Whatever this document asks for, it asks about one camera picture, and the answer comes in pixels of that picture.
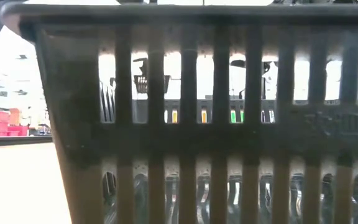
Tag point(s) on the yellow label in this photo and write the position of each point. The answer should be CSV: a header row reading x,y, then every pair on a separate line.
x,y
174,116

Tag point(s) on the orange label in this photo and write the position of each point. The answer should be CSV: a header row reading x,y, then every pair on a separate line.
x,y
204,116

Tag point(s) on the black slotted plastic basket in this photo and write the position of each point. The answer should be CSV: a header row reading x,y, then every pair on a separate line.
x,y
79,109
141,84

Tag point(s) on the green label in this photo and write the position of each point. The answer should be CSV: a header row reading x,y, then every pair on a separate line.
x,y
233,116

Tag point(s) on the small red storage bin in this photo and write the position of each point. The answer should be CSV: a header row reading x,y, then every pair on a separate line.
x,y
17,130

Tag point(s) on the orange box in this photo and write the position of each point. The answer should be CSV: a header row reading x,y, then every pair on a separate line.
x,y
15,116

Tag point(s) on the black table edge rail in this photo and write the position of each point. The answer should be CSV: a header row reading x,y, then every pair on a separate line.
x,y
14,141

